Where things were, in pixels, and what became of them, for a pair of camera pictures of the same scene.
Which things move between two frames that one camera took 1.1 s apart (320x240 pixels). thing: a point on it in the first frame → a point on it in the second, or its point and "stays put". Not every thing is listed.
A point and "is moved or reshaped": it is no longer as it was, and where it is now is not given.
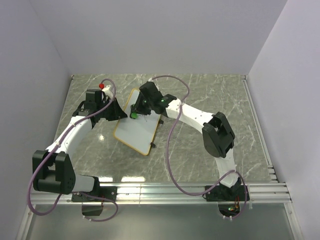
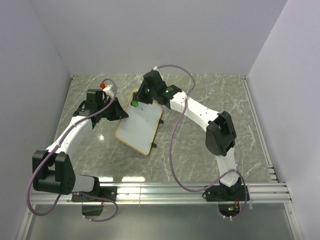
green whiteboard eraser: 134,115 is moved or reshaped
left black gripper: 118,113 stays put
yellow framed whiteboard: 137,133 stays put
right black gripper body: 143,106 → 146,95
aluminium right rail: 271,171 stays put
